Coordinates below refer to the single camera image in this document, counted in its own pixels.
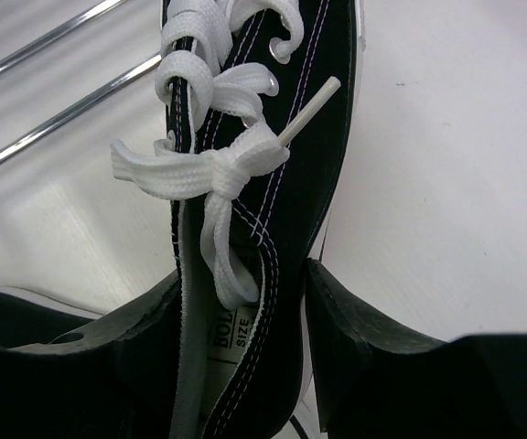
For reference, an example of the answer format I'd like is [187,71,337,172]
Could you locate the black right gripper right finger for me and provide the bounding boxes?
[306,260,527,438]

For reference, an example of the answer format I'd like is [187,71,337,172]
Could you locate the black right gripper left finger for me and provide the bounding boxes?
[0,274,181,438]

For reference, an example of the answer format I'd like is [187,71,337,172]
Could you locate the cream and chrome shoe shelf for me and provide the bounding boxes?
[0,0,164,183]

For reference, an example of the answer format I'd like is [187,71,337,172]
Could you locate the black canvas sneaker white laces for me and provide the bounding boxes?
[111,1,365,438]

